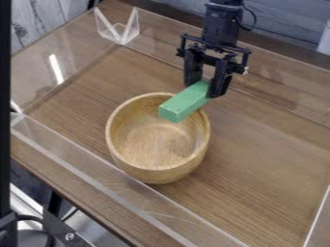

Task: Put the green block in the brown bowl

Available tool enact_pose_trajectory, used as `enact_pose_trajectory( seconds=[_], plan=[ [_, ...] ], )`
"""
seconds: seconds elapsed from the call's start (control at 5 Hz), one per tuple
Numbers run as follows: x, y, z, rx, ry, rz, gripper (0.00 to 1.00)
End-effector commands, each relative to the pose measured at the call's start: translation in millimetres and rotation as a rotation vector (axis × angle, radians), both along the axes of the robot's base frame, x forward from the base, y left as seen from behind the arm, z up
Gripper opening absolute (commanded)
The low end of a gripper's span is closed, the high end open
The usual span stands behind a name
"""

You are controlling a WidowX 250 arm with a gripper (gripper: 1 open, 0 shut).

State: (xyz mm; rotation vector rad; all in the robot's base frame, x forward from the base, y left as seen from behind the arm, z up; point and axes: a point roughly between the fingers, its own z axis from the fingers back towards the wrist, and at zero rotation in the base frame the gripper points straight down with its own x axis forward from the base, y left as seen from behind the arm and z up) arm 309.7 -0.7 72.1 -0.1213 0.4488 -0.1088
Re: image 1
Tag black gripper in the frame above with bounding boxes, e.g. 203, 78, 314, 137
176, 1, 251, 98

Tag green rectangular block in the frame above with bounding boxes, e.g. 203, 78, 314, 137
159, 80, 210, 124

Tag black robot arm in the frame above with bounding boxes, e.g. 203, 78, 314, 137
176, 0, 256, 98

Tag brown wooden bowl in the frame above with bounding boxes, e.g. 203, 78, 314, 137
104, 93, 211, 184

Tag clear acrylic tray walls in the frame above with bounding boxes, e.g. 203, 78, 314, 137
12, 1, 330, 247

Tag black table leg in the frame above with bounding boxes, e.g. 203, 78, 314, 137
48, 192, 63, 217

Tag black vertical post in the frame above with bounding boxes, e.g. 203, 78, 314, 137
0, 0, 17, 247

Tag grey metal bracket with screw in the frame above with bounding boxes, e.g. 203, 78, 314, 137
53, 223, 95, 247

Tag black cable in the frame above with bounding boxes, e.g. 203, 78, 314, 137
15, 214, 55, 247

